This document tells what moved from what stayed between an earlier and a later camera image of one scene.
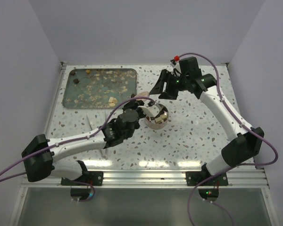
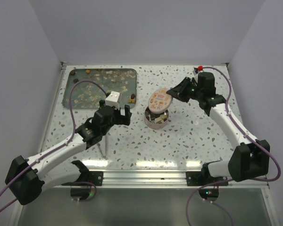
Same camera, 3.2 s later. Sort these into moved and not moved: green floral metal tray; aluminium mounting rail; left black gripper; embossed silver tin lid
Moved: left black gripper; embossed silver tin lid
Not moved: green floral metal tray; aluminium mounting rail
